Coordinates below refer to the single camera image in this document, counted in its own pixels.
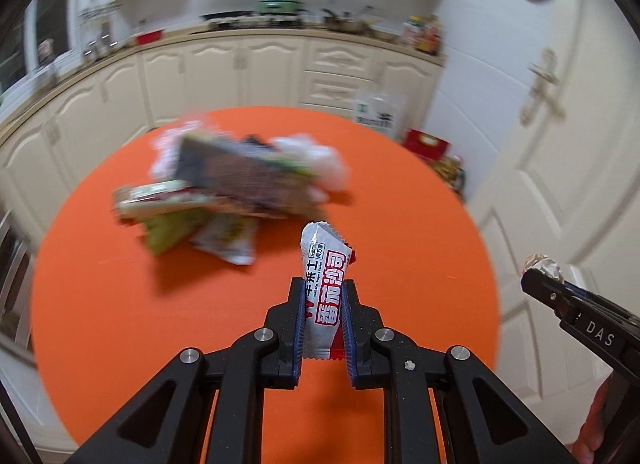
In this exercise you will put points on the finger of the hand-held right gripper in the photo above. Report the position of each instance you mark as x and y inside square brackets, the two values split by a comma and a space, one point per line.
[595, 296]
[545, 291]

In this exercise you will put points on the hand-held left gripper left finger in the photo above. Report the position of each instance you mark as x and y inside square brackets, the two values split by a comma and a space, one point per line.
[299, 334]

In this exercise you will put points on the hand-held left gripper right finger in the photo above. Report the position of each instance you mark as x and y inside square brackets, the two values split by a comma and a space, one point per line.
[350, 339]

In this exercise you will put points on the foil ball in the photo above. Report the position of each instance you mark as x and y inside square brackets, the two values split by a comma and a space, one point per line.
[545, 266]

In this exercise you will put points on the white red sauce packet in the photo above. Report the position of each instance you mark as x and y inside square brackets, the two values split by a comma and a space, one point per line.
[325, 304]

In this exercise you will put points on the person's right hand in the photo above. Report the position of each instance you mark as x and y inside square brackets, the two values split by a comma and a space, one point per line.
[597, 424]

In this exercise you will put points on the white printed packet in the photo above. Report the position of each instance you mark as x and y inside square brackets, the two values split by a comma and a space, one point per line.
[230, 239]

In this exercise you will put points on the green packet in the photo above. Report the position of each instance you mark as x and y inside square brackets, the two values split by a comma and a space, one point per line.
[170, 234]

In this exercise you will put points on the dark printed snack package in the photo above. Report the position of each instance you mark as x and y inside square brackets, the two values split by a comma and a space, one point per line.
[240, 174]

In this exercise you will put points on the red gift box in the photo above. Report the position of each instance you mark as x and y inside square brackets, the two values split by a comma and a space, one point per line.
[425, 144]

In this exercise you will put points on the green white wrapper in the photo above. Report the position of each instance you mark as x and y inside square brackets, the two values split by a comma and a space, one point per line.
[150, 196]

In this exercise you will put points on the pink white plastic bag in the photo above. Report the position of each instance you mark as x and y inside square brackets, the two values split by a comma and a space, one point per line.
[167, 154]

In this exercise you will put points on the clear rice bag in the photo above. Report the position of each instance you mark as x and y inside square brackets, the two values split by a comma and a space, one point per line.
[377, 112]

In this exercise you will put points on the cream kitchen base cabinets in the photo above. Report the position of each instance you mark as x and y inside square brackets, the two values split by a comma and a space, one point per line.
[200, 79]

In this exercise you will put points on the colourful snack packets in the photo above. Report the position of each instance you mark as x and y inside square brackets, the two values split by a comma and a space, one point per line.
[422, 34]

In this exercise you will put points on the black oven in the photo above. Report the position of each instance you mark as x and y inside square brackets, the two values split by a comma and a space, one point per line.
[12, 294]

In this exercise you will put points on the dark cooking pan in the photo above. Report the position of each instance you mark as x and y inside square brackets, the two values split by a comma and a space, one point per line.
[345, 22]

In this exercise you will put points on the gas stove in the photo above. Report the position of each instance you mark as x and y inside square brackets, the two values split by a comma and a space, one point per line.
[240, 20]

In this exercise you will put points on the green pot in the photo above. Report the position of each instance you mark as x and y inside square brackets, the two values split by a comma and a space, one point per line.
[280, 4]

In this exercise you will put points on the red basin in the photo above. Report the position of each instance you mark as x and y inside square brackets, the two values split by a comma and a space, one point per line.
[150, 37]

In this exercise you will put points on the metal utensil rack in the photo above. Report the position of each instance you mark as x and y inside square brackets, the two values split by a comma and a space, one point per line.
[100, 29]

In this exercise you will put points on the window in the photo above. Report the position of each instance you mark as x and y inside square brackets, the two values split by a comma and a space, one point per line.
[30, 49]

